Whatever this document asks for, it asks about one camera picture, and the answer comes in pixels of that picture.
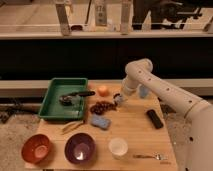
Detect black rectangular block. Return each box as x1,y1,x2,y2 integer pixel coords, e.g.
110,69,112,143
147,110,163,129

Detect light blue cup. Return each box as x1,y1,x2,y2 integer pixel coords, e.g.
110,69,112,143
139,85,149,98

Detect light blue towel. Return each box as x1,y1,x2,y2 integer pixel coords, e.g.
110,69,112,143
115,95,126,104

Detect white cup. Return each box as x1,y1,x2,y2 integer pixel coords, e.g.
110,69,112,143
108,138,128,159

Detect dark red grape bunch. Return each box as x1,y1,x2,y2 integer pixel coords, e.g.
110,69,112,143
90,101,116,115

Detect black handled metal ladle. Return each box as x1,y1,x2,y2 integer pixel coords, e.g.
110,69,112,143
59,91,95,106

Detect green plastic tray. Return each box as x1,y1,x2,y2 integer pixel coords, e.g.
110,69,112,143
39,78,88,121

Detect black machine in background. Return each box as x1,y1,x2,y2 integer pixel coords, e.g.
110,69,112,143
132,0,202,30

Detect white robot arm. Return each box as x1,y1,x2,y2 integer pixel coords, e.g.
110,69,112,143
121,58,213,171

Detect dark metal cup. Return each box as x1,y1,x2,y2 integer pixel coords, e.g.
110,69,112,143
113,93,124,106

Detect blue sponge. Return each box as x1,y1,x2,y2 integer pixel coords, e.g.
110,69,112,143
90,114,111,130

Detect black tripod on floor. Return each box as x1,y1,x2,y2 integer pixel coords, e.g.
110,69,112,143
0,99,40,124

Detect yellow banana toy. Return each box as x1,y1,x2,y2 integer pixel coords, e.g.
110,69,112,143
61,121,84,134

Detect orange fruit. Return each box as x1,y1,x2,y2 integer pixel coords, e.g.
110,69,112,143
98,86,109,97

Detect purple bowl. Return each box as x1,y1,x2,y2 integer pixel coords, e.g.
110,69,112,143
64,133,96,164

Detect red bowl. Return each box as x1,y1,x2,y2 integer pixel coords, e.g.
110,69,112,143
21,134,52,164

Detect metal spoon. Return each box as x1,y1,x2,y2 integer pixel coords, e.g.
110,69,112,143
133,154,167,161

